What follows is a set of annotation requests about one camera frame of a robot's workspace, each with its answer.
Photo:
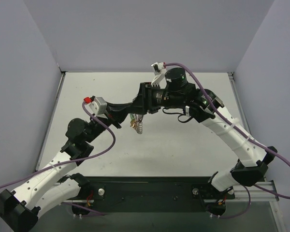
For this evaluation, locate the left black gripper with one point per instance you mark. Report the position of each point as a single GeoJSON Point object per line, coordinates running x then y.
{"type": "Point", "coordinates": [113, 116]}

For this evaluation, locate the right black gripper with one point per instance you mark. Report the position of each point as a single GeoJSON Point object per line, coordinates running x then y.
{"type": "Point", "coordinates": [146, 98]}

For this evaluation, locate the yellow key tag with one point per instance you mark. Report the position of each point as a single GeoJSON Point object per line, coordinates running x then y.
{"type": "Point", "coordinates": [133, 124]}

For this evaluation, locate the metal disc keyring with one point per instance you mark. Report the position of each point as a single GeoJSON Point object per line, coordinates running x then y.
{"type": "Point", "coordinates": [139, 125]}

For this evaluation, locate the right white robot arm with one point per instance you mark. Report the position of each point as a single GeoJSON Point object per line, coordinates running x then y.
{"type": "Point", "coordinates": [208, 109]}

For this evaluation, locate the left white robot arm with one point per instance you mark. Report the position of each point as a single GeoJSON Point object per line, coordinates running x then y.
{"type": "Point", "coordinates": [18, 208]}

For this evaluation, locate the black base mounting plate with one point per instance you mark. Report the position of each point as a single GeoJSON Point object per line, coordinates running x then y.
{"type": "Point", "coordinates": [147, 194]}

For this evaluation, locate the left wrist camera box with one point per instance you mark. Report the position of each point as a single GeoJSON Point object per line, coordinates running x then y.
{"type": "Point", "coordinates": [97, 105]}

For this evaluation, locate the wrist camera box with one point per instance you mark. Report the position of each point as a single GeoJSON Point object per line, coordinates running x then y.
{"type": "Point", "coordinates": [159, 69]}
{"type": "Point", "coordinates": [97, 105]}

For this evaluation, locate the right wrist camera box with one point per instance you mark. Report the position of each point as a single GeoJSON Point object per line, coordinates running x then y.
{"type": "Point", "coordinates": [159, 69]}

